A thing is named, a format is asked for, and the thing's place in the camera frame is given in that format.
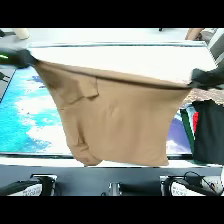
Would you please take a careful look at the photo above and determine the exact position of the silver frame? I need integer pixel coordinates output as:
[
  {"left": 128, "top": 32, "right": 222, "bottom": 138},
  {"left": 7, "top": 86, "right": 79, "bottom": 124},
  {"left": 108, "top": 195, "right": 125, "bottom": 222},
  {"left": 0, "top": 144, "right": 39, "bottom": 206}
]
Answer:
[{"left": 0, "top": 153, "right": 224, "bottom": 197}]

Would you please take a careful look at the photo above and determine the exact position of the red garment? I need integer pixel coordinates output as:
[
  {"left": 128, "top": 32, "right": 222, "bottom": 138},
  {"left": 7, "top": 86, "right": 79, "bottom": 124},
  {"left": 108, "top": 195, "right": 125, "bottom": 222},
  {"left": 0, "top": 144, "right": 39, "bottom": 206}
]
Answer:
[{"left": 192, "top": 111, "right": 200, "bottom": 135}]

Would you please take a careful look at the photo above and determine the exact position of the black garment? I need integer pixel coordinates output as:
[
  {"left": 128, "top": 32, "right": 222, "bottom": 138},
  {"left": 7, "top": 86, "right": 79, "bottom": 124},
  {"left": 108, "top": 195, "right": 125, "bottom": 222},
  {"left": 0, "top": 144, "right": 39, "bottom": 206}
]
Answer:
[{"left": 191, "top": 99, "right": 224, "bottom": 166}]

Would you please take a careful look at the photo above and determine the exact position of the black cable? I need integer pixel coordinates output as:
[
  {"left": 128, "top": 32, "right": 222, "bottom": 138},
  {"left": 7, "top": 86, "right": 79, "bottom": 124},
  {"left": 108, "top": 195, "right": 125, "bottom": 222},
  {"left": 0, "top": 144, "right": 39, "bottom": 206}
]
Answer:
[{"left": 182, "top": 170, "right": 210, "bottom": 188}]

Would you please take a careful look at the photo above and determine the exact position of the green garment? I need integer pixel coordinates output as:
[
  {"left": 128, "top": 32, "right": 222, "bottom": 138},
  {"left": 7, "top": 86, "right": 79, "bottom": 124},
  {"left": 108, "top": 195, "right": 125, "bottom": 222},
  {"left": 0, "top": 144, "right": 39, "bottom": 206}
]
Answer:
[{"left": 179, "top": 107, "right": 197, "bottom": 153}]

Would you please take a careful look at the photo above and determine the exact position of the brown T-shirt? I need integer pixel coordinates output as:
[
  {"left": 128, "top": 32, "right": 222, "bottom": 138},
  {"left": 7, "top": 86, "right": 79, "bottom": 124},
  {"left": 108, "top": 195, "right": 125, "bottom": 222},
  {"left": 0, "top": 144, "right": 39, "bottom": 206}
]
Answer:
[{"left": 32, "top": 59, "right": 193, "bottom": 168}]

